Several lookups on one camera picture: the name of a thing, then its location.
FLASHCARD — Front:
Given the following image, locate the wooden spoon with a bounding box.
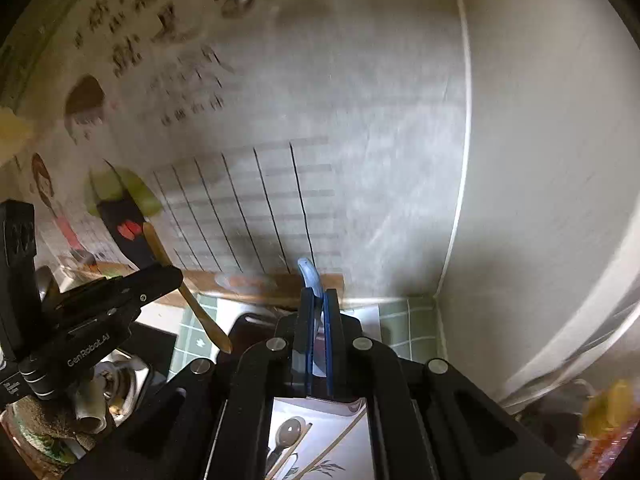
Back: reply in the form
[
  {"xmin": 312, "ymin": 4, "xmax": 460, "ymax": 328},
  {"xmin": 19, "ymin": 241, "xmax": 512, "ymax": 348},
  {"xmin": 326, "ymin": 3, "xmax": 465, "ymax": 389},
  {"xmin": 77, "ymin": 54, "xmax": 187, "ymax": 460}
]
[{"xmin": 142, "ymin": 222, "xmax": 234, "ymax": 354}]

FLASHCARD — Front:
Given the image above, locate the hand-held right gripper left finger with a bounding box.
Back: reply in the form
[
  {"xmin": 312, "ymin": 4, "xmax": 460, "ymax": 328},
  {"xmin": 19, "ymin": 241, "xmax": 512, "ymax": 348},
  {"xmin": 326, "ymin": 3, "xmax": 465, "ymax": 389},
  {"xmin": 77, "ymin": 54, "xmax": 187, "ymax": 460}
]
[{"xmin": 65, "ymin": 289, "xmax": 317, "ymax": 480}]

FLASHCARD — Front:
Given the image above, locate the yellow blurred object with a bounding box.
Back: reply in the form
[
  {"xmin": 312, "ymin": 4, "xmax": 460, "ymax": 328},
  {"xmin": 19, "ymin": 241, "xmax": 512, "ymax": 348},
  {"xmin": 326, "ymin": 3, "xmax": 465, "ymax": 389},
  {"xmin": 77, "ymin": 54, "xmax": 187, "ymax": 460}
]
[{"xmin": 581, "ymin": 379, "xmax": 637, "ymax": 442}]

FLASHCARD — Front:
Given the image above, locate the wooden chopstick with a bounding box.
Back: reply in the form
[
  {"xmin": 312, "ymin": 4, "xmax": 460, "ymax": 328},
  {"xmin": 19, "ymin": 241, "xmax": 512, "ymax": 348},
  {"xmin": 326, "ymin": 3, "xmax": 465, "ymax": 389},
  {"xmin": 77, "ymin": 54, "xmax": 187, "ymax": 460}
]
[
  {"xmin": 300, "ymin": 409, "xmax": 372, "ymax": 480},
  {"xmin": 265, "ymin": 421, "xmax": 315, "ymax": 480}
]

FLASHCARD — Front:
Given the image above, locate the metal spoon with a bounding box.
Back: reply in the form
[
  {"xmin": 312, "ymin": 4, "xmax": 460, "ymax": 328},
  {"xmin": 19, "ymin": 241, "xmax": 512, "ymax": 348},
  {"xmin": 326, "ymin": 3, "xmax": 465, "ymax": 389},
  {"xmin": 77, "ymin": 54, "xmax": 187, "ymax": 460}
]
[{"xmin": 266, "ymin": 417, "xmax": 307, "ymax": 472}]

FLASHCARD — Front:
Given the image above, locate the wall poster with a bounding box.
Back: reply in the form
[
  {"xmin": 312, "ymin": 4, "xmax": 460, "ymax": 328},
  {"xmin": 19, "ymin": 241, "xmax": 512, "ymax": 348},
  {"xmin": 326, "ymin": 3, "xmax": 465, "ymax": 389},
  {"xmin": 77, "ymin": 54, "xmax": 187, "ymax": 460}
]
[{"xmin": 0, "ymin": 0, "xmax": 471, "ymax": 311}]

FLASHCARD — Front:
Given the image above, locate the beige cylinder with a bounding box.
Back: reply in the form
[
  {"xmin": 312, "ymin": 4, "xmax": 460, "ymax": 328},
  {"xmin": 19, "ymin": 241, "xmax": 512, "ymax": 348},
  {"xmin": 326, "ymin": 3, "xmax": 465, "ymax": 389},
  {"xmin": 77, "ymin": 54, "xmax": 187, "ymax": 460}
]
[{"xmin": 74, "ymin": 382, "xmax": 109, "ymax": 434}]

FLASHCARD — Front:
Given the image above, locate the blue spoon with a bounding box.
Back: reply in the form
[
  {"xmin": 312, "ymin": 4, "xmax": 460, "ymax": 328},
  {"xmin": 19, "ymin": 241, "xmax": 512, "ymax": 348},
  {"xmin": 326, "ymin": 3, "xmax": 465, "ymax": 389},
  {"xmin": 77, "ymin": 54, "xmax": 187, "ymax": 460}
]
[{"xmin": 297, "ymin": 258, "xmax": 327, "ymax": 377}]

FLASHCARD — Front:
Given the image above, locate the white wall cable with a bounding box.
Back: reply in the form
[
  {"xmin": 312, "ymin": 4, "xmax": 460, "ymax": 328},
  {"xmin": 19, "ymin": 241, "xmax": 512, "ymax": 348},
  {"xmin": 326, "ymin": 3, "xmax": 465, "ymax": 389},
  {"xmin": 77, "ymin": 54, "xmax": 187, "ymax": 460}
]
[{"xmin": 434, "ymin": 0, "xmax": 474, "ymax": 297}]

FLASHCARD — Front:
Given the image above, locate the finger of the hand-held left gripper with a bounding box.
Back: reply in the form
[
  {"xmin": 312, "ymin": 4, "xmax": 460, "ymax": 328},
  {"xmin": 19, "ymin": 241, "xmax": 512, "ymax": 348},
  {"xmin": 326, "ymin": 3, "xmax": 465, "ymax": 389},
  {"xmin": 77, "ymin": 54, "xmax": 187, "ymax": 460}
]
[
  {"xmin": 42, "ymin": 265, "xmax": 184, "ymax": 328},
  {"xmin": 0, "ymin": 200, "xmax": 40, "ymax": 361}
]

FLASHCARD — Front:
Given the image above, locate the green white checked tablecloth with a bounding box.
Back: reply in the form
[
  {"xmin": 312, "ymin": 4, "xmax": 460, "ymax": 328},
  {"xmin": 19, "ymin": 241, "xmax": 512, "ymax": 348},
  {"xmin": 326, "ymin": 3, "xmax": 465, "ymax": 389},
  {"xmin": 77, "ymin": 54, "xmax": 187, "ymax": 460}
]
[{"xmin": 167, "ymin": 291, "xmax": 442, "ymax": 480}]

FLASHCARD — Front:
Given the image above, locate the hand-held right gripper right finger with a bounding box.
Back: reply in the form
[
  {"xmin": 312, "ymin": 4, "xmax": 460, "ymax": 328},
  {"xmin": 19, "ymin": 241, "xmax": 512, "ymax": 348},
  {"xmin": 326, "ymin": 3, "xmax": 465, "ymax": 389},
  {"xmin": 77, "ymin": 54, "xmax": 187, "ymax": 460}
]
[{"xmin": 324, "ymin": 289, "xmax": 581, "ymax": 480}]

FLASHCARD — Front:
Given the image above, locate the gas stove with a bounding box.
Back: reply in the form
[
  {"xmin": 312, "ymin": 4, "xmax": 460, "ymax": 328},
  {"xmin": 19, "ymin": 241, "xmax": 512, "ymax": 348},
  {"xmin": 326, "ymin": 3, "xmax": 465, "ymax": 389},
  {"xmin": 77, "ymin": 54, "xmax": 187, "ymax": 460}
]
[{"xmin": 90, "ymin": 321, "xmax": 179, "ymax": 431}]

